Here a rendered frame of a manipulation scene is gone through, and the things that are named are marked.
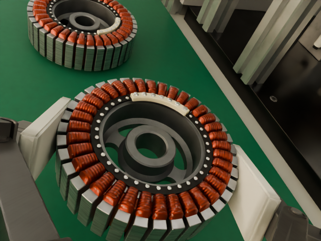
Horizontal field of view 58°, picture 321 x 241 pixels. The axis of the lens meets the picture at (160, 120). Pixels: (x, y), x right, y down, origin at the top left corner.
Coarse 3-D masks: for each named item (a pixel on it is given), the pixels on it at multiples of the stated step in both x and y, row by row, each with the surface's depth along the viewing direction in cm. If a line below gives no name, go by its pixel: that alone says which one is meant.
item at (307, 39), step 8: (320, 16) 41; (312, 24) 43; (320, 24) 42; (304, 32) 44; (312, 32) 43; (320, 32) 42; (304, 40) 44; (312, 40) 43; (312, 48) 43; (320, 48) 42; (320, 56) 42
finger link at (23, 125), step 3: (21, 120) 15; (24, 120) 16; (21, 123) 15; (24, 123) 15; (27, 123) 15; (30, 123) 15; (18, 126) 15; (21, 126) 15; (24, 126) 15; (27, 126) 15; (18, 129) 14; (21, 129) 14; (24, 129) 15; (18, 132) 14; (18, 135) 14; (18, 138) 13; (18, 141) 13
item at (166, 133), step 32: (96, 96) 18; (128, 96) 19; (160, 96) 20; (64, 128) 16; (96, 128) 17; (128, 128) 21; (160, 128) 21; (192, 128) 19; (224, 128) 20; (64, 160) 15; (96, 160) 15; (128, 160) 17; (160, 160) 17; (192, 160) 19; (224, 160) 18; (64, 192) 16; (96, 192) 14; (128, 192) 14; (160, 192) 15; (192, 192) 15; (224, 192) 16; (96, 224) 15; (128, 224) 15; (160, 224) 14; (192, 224) 15
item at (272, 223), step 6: (276, 192) 17; (282, 204) 15; (276, 216) 14; (270, 222) 14; (270, 228) 14; (312, 228) 14; (318, 228) 14; (264, 234) 15; (270, 234) 14; (312, 234) 13; (318, 234) 13; (312, 240) 13; (318, 240) 13
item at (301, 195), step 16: (176, 16) 44; (192, 32) 42; (208, 64) 38; (224, 80) 36; (240, 112) 33; (256, 128) 32; (272, 144) 31; (272, 160) 30; (288, 176) 29; (304, 192) 28; (304, 208) 27; (320, 224) 26
